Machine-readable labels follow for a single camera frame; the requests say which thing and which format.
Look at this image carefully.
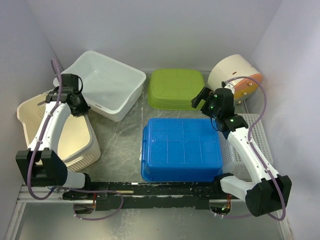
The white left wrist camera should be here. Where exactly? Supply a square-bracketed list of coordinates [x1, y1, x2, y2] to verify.
[52, 77, 60, 87]

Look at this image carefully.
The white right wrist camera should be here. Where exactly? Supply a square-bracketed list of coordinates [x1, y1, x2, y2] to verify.
[224, 82, 235, 94]

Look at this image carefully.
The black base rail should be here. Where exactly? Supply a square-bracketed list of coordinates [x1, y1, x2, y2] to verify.
[62, 182, 227, 211]

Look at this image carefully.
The green plastic tray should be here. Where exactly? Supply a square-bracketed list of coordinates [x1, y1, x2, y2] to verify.
[147, 68, 205, 111]

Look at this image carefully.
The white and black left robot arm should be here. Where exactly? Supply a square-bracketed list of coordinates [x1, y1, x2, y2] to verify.
[15, 73, 94, 200]

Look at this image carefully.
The blue plastic tub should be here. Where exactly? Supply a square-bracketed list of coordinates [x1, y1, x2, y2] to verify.
[140, 118, 223, 182]

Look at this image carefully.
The large white plastic tub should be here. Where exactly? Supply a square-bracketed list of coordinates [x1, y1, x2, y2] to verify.
[62, 50, 147, 122]

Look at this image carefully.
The cream cylinder with orange lid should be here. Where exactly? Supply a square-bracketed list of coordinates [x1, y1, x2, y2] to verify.
[207, 54, 263, 105]

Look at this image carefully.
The cream perforated laundry basket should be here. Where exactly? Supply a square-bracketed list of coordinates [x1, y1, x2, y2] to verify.
[16, 92, 101, 172]

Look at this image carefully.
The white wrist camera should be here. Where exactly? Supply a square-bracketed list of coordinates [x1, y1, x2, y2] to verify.
[224, 82, 235, 94]
[52, 77, 60, 87]

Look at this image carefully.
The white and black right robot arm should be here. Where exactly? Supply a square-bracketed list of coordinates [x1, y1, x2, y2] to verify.
[191, 87, 292, 221]

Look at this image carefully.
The yellow pencil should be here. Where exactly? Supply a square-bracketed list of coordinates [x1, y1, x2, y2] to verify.
[116, 190, 135, 195]

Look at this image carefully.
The white perforated plastic basket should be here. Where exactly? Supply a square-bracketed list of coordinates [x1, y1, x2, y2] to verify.
[219, 120, 274, 182]

